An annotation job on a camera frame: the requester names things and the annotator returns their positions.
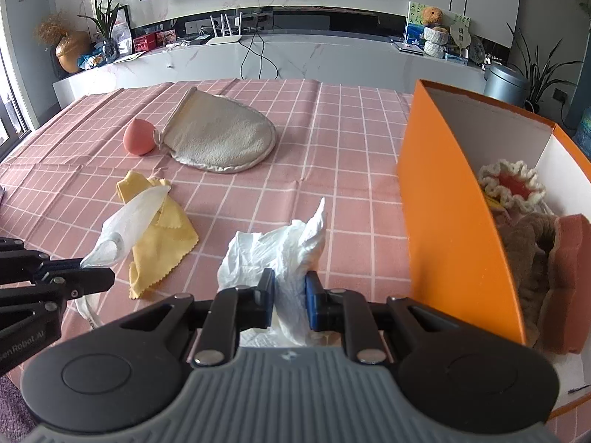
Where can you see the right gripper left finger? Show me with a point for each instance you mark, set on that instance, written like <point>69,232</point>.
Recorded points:
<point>205,332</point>

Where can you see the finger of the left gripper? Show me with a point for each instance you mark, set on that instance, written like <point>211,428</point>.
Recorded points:
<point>73,281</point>

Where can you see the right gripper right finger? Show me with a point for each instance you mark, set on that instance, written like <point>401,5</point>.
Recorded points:
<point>372,332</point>

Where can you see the white paper towel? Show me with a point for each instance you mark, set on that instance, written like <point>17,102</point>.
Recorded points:
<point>291,252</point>

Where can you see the white translucent plastic bag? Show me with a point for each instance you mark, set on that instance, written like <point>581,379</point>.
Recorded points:
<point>121,231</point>

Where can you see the yellow microfiber cloth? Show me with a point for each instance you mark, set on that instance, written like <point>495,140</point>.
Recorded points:
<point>169,237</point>

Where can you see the pink egg makeup sponge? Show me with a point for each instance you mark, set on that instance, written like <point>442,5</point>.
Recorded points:
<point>138,138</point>

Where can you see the beige bath mitt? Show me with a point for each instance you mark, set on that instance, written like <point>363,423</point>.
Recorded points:
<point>215,134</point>

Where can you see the pink checkered tablecloth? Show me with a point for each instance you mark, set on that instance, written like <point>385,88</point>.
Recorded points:
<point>337,144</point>

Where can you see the brown knitted cloth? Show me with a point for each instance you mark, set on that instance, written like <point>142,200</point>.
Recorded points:
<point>527,244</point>

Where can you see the orange cardboard box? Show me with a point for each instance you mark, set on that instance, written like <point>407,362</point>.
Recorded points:
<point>457,260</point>

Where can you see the crocheted flower coaster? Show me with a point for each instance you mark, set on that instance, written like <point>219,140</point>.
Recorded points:
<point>512,184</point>

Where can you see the pink sponge block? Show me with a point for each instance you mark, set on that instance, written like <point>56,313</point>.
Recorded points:
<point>564,322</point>

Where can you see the golden brown vase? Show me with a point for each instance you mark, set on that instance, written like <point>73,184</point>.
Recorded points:
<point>70,48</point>

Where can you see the green potted plant left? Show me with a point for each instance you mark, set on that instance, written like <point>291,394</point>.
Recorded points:
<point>104,18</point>

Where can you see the green potted plant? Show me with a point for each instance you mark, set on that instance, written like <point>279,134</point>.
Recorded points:
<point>104,18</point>
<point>540,75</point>

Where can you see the white marble tv console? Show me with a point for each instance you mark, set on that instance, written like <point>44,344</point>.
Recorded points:
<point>324,58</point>

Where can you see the red box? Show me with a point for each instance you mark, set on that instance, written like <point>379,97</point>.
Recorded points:
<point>145,43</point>

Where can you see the white wifi router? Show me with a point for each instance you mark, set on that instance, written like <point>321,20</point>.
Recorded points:
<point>222,32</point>

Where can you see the grey metal trash can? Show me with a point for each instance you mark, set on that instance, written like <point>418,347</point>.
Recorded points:
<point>506,84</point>

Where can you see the picture book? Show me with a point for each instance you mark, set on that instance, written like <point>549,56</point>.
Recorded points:
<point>413,33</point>

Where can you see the white woven pot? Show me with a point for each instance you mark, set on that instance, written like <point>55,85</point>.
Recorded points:
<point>436,39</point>

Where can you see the blue water bottle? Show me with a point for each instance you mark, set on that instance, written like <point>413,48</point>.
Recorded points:
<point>582,136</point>

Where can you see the round paper fan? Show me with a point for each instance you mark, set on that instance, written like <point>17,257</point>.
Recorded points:
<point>460,39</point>

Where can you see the brown teddy bear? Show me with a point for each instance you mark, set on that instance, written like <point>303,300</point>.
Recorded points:
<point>432,16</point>

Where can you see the green potted plant right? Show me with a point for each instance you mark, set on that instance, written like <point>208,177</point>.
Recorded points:
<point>540,75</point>

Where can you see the black picture frame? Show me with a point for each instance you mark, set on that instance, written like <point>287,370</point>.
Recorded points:
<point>121,32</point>

